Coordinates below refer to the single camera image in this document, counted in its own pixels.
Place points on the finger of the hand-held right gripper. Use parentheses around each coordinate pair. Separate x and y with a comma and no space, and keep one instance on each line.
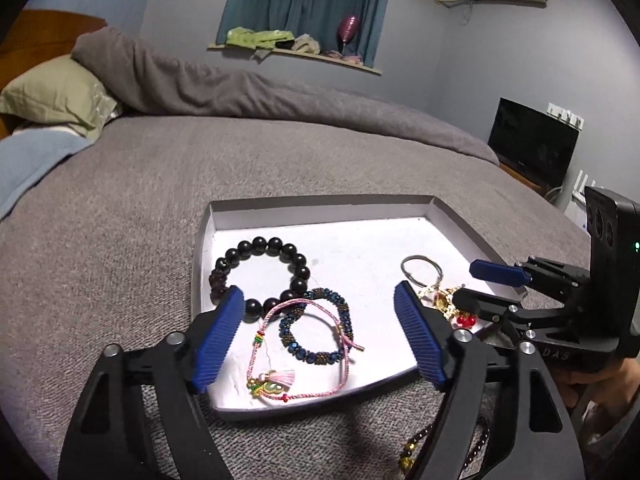
(482,302)
(497,271)

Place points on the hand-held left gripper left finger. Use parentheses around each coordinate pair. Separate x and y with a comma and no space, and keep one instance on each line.
(217,340)

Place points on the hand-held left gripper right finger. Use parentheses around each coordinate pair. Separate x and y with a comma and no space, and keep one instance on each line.
(417,335)

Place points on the grey cardboard box tray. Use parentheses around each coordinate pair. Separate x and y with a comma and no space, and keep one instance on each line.
(360,255)

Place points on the person's right hand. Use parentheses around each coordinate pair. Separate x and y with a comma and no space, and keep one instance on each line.
(612,382)

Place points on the white router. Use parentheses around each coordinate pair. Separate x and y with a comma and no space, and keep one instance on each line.
(582,205)

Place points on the wooden television stand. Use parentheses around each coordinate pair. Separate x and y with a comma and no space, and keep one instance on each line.
(520,176)

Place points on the black television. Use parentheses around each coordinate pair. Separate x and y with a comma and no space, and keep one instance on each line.
(532,142)

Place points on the grey bed cover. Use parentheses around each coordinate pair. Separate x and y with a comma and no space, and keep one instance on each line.
(125,220)

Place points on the grey duvet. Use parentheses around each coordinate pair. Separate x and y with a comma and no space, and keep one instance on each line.
(225,95)

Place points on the light blue pillow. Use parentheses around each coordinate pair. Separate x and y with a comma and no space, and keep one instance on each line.
(30,160)

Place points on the pink items on sill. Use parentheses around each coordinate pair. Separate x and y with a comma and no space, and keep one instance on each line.
(345,57)

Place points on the window sill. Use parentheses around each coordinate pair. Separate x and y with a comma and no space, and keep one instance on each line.
(310,56)

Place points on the pink balloon on stick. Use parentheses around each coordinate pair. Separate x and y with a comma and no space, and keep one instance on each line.
(348,27)

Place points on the beige cloth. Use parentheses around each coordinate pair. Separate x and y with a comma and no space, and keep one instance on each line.
(306,43)

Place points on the green pillow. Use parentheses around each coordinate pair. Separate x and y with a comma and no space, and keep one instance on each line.
(55,90)

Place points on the green cloth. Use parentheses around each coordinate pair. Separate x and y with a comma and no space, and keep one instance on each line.
(255,37)

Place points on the wooden headboard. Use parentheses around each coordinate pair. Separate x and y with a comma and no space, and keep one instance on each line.
(45,30)

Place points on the white wall hooks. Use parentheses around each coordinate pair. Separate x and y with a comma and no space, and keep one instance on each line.
(567,114)

